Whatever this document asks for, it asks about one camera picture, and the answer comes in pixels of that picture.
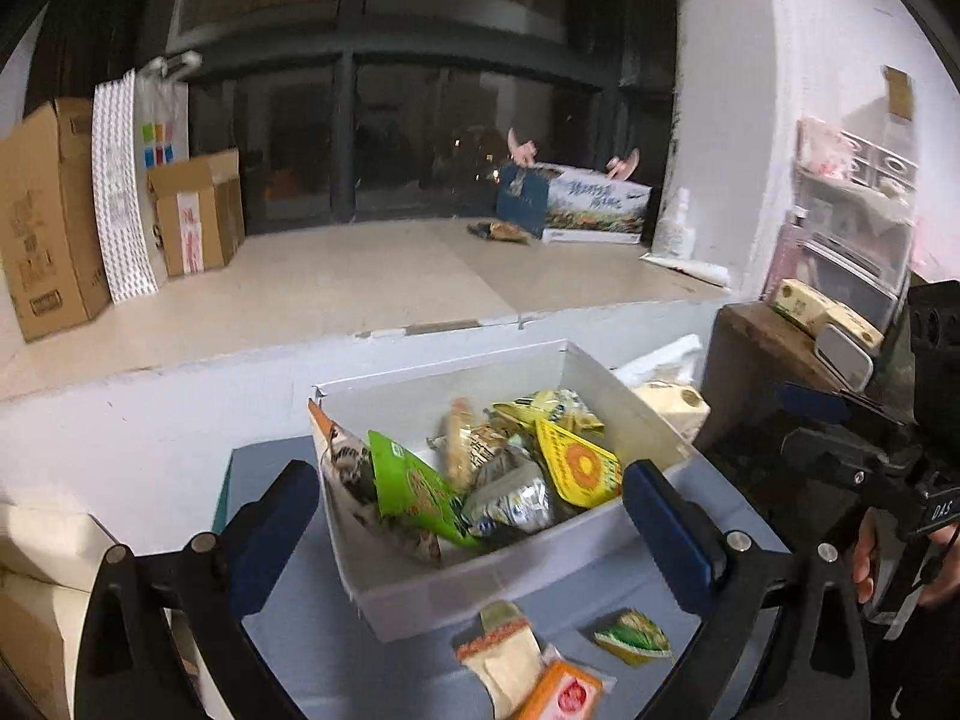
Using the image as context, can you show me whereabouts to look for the white rounded device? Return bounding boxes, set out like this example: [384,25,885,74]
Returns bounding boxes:
[814,322,875,388]

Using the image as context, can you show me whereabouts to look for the white tube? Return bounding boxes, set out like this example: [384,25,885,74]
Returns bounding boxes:
[641,251,733,288]

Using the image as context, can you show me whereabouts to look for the large green seaweed snack bag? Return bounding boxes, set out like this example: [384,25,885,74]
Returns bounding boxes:
[367,431,482,547]

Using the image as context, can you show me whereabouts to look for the orange and white snack packet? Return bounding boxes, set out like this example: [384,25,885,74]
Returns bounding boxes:
[307,399,443,565]

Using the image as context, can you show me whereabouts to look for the white foam box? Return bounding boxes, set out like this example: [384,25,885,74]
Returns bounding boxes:
[0,502,175,720]

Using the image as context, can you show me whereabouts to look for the printed landscape carton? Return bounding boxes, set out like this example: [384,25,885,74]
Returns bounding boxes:
[541,163,652,245]

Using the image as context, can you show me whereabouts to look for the pale yellow tissue pack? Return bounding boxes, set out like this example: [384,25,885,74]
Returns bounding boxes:
[766,279,886,352]

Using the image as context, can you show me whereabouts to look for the brown snack wrapper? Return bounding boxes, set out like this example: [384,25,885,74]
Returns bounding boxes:
[469,220,533,245]

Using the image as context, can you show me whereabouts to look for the yellow and white snack packet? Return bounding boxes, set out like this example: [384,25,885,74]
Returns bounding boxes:
[491,388,605,437]

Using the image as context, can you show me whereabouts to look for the cream packet with orange band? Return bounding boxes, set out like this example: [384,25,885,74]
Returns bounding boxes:
[454,601,545,718]

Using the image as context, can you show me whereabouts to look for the cream tubular snack packet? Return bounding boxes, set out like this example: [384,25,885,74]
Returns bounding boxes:
[426,397,515,497]

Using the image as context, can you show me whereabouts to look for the clear plastic drawer unit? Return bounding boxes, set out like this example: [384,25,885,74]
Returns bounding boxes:
[765,127,920,332]

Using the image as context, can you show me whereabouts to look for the small brown cardboard box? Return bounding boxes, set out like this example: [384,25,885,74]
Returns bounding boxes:
[147,148,247,277]

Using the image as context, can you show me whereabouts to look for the large brown cardboard box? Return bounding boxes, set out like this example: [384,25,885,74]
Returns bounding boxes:
[0,97,113,344]

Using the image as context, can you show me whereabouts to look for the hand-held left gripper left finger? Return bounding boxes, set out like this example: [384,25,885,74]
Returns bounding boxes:
[75,459,322,720]

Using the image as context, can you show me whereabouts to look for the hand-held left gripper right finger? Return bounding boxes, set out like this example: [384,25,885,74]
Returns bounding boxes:
[622,459,875,720]

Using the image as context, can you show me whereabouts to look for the person's right forearm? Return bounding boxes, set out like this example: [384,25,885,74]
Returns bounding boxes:
[874,607,960,720]

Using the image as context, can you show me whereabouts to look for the dark window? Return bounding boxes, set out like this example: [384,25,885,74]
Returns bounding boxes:
[142,0,680,235]

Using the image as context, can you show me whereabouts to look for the person's right hand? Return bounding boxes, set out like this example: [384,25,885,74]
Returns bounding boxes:
[851,508,880,606]

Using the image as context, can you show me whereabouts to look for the white paper bag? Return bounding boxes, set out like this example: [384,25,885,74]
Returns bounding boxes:
[91,52,191,305]

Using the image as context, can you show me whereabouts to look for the white cardboard box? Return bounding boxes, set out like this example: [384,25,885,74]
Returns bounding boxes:
[309,339,702,642]

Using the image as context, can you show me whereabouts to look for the brown wooden cabinet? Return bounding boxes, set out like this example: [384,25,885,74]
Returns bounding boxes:
[705,304,905,481]

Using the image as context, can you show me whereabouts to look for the pink floral cloth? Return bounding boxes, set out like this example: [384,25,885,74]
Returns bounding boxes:
[796,116,857,175]

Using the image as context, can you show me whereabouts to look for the dark blue box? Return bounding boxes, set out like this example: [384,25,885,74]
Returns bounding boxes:
[496,162,556,236]

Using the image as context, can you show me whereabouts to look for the white plastic bottle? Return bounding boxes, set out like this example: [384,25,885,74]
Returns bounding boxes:
[652,187,695,258]

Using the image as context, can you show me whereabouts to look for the tiny green and yellow packet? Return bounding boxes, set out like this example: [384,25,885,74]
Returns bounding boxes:
[592,609,675,667]

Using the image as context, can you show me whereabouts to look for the silver snack packet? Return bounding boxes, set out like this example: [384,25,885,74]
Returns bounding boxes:
[461,457,562,539]

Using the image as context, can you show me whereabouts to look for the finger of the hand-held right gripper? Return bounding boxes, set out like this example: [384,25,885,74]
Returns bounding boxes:
[778,426,925,486]
[775,382,914,437]

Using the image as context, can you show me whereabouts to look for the brown paper note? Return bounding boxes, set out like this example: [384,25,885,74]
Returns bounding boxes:
[883,66,917,122]

